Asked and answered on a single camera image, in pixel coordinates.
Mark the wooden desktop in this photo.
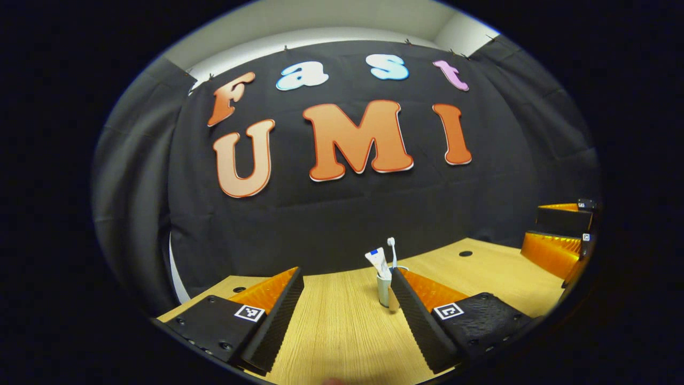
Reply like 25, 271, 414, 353
158, 238, 567, 385

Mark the black backdrop cloth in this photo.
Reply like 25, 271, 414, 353
92, 40, 602, 316

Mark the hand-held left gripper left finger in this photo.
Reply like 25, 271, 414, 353
151, 266, 304, 374

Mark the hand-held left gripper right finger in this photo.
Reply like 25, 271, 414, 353
390, 266, 532, 375

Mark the white toothpaste tube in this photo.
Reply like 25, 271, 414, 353
365, 247, 392, 280

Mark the grey cup with wooden handle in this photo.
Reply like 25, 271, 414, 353
376, 266, 409, 312

